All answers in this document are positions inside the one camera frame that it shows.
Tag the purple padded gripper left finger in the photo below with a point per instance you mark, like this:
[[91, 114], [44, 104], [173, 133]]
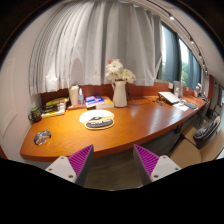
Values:
[[75, 167]]

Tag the dark green mug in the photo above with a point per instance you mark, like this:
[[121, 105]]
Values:
[[35, 114]]

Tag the stack of yellow black books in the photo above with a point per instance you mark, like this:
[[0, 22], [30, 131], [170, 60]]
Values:
[[54, 107]]

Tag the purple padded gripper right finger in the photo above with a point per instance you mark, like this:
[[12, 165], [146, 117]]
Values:
[[152, 167]]

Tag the orange book under blue book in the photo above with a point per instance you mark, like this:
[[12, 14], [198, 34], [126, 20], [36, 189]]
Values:
[[108, 103]]

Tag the clear sanitizer bottle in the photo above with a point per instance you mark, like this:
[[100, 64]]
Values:
[[80, 97]]

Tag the white curtain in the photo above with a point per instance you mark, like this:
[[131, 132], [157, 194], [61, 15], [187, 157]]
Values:
[[76, 43]]

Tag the silver laptop on stand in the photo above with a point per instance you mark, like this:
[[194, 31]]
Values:
[[169, 97]]

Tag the white flower bouquet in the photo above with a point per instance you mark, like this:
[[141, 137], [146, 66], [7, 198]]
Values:
[[115, 71]]

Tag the black keyboard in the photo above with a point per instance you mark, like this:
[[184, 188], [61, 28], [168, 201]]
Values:
[[190, 105]]

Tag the tan office chair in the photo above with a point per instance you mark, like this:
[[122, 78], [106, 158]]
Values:
[[199, 146]]

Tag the white ceramic pitcher vase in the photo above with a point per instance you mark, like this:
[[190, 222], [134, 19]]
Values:
[[119, 96]]

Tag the cream ceramic jar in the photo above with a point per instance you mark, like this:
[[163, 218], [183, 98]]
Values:
[[73, 94]]

